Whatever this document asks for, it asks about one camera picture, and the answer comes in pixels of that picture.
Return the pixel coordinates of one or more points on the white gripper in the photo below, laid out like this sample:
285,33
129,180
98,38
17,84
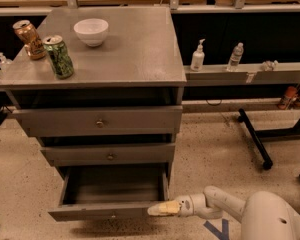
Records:
186,205

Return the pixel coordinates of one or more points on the grey bottom drawer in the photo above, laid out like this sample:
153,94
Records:
111,191

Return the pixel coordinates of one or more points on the grey drawer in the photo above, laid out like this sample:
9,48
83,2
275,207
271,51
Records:
111,191
109,154
63,122

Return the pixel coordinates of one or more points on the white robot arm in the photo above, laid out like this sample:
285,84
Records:
263,216

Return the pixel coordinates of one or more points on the grey middle drawer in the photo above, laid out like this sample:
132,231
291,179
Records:
109,154

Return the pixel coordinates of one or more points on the grey top drawer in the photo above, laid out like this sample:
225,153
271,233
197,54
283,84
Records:
63,122

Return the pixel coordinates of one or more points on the grey wooden drawer cabinet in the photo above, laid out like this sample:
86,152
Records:
137,65

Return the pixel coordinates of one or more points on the black wheeled stand base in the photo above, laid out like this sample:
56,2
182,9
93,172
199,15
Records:
269,135

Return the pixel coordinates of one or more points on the white pump lotion bottle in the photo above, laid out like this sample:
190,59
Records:
198,57

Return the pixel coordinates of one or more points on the orange spray bottle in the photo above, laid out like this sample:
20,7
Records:
287,97

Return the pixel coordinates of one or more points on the clear plastic water bottle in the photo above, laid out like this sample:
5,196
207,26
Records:
235,57

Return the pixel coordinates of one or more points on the crumpled plastic wrapper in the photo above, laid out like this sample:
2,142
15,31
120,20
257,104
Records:
269,65

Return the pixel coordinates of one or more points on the white ceramic bowl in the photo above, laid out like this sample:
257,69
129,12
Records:
92,31

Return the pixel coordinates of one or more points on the green drink can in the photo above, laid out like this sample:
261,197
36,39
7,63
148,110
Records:
58,56

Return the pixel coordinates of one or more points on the clear pump sanitizer bottle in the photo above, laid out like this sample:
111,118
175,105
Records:
4,62

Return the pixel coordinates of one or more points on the orange drink can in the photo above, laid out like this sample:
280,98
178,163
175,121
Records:
28,34

